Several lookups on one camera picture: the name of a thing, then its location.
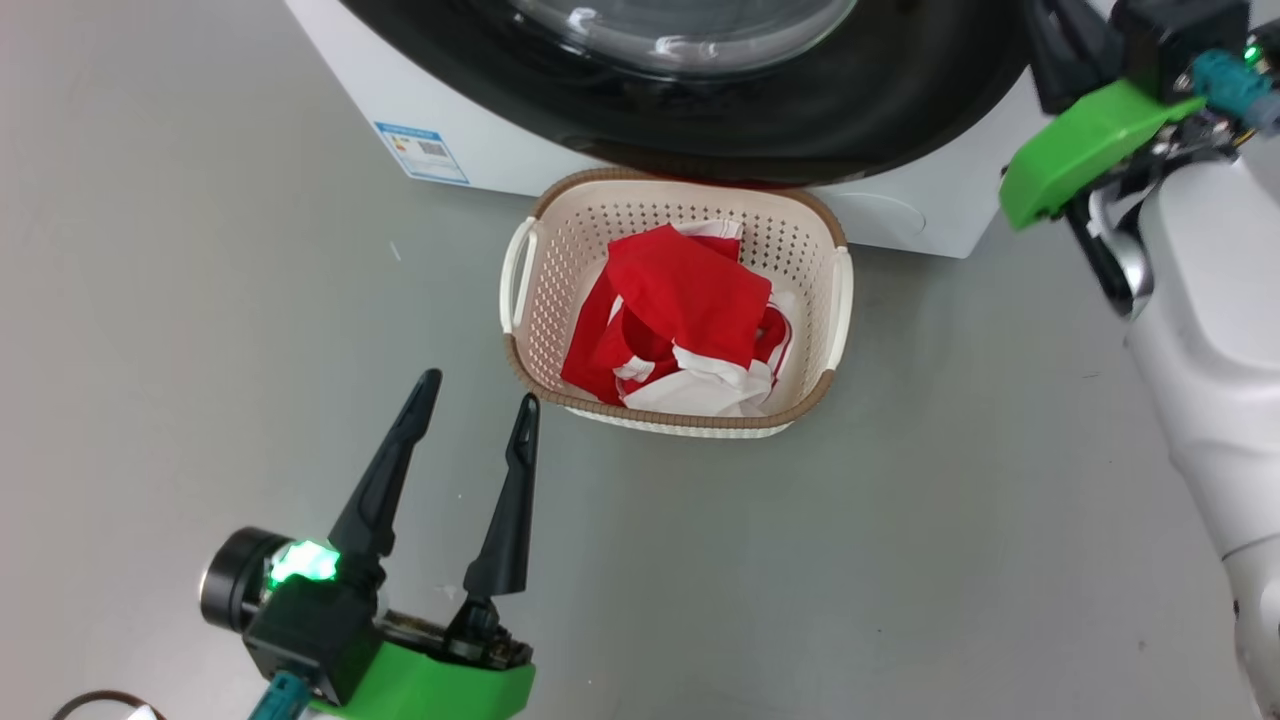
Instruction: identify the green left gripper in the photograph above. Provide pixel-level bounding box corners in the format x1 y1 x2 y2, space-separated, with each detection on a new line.
310 368 542 720

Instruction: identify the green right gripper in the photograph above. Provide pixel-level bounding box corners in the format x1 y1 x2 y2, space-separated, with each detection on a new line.
999 0 1238 231

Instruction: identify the red and white garment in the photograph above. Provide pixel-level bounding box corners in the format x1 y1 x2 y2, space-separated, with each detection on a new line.
560 220 798 418
603 224 773 371

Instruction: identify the white front-load washing machine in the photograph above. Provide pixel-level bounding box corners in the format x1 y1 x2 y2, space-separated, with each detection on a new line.
283 0 1141 259

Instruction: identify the cream laundry basket brown rim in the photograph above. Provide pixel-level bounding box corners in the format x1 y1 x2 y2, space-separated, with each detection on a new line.
499 167 855 440

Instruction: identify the round white filter cover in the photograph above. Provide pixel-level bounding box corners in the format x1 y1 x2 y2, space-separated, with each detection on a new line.
835 192 928 239

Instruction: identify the blue energy label sticker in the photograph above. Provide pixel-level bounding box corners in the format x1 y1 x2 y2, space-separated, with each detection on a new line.
374 121 470 186

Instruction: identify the teal right camera cable plug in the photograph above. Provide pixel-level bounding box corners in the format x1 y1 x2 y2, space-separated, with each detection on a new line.
1190 50 1280 136

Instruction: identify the teal camera cable plug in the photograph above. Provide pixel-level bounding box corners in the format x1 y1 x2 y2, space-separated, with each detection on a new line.
1190 50 1280 136
248 672 311 720

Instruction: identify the teal left camera cable plug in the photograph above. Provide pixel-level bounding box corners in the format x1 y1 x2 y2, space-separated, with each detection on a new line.
248 672 311 720

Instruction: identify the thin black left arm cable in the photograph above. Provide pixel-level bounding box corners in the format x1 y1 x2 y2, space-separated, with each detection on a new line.
50 690 166 720

